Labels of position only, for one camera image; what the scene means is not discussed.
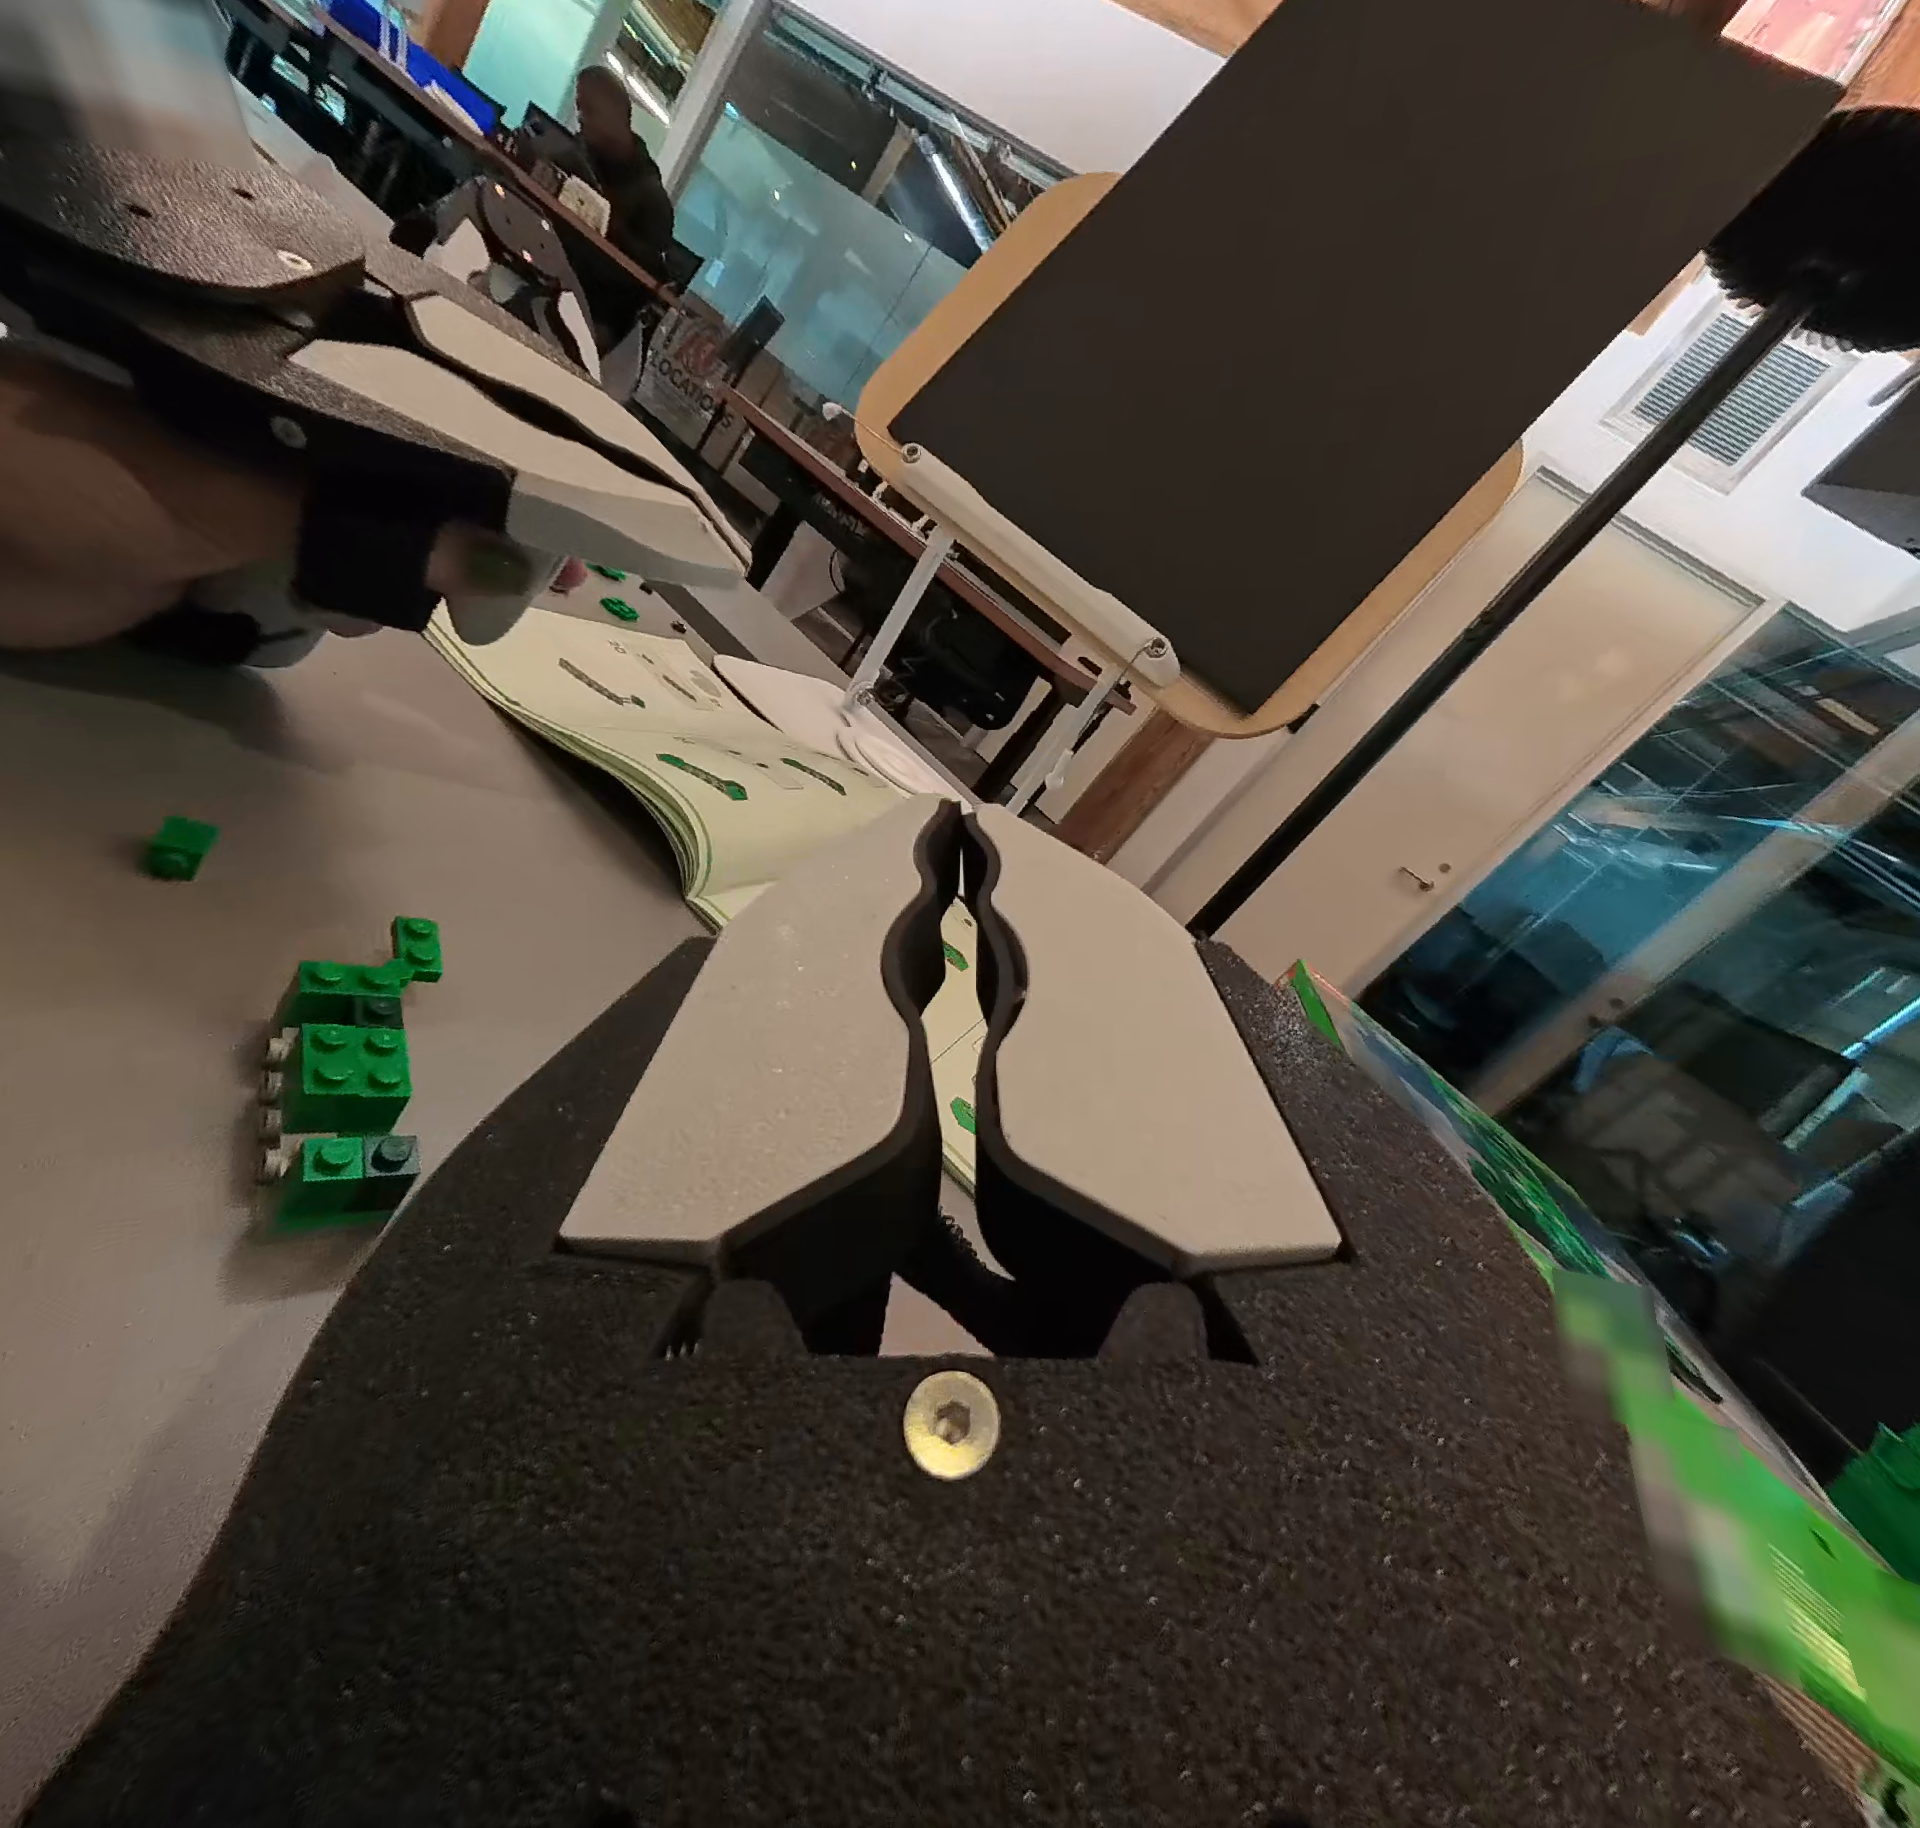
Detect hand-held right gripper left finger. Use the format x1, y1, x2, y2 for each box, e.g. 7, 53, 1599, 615
558, 799, 963, 1353

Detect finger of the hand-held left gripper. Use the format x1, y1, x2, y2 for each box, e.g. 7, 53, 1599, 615
402, 287, 740, 551
284, 337, 753, 596

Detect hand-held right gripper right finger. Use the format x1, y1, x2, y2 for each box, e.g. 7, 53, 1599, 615
963, 803, 1345, 1278

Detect grey desk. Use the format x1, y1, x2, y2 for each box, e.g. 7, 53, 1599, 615
0, 87, 979, 1815

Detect person's left hand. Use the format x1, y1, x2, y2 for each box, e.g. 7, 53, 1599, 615
0, 357, 546, 655

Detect pale green instruction booklet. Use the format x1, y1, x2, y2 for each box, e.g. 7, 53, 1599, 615
425, 567, 1000, 1200

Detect green printed box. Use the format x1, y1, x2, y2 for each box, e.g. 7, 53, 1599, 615
1278, 958, 1699, 1425

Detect long brown table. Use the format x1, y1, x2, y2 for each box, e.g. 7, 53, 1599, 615
194, 0, 1116, 720

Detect green brick block white pegs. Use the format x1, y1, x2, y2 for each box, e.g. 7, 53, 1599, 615
264, 1019, 419, 1135

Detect stepped green brick assembly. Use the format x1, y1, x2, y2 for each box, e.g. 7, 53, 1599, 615
289, 916, 447, 1030

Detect green and dark brick strip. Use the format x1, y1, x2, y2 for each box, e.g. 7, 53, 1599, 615
254, 1131, 425, 1234

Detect white panel stand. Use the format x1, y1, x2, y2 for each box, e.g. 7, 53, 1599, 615
717, 439, 1183, 817

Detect white door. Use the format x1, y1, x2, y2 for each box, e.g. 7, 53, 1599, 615
1223, 474, 1771, 998

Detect black panel with tan edge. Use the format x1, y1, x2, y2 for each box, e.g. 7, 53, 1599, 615
853, 0, 1851, 739

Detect black pole with brush head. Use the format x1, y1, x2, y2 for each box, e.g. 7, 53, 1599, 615
1192, 106, 1920, 937

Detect white wall vent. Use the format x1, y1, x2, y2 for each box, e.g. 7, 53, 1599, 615
1602, 293, 1860, 492

